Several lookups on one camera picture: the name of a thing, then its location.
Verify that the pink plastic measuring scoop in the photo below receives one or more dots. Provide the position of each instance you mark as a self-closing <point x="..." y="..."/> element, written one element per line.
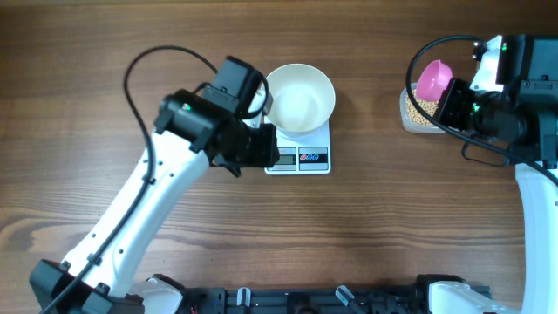
<point x="433" y="81"/>

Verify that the clear plastic container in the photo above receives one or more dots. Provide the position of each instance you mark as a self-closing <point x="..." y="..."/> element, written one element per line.
<point x="412" y="120"/>

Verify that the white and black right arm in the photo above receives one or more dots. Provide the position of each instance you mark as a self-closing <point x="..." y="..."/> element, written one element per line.
<point x="510" y="108"/>

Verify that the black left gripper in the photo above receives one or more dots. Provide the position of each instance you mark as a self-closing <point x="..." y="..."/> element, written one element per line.
<point x="265" y="156"/>

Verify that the white digital kitchen scale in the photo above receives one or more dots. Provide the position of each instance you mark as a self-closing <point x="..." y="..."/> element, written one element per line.
<point x="303" y="153"/>

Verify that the white round bowl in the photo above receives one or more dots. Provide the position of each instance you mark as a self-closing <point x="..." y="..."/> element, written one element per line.
<point x="304" y="98"/>

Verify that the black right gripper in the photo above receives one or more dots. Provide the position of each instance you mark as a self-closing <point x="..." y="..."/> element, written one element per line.
<point x="456" y="91"/>

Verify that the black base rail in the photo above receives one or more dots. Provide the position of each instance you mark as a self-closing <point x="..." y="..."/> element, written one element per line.
<point x="343" y="299"/>

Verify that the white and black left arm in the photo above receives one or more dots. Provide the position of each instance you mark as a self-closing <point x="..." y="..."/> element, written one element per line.
<point x="194" y="131"/>

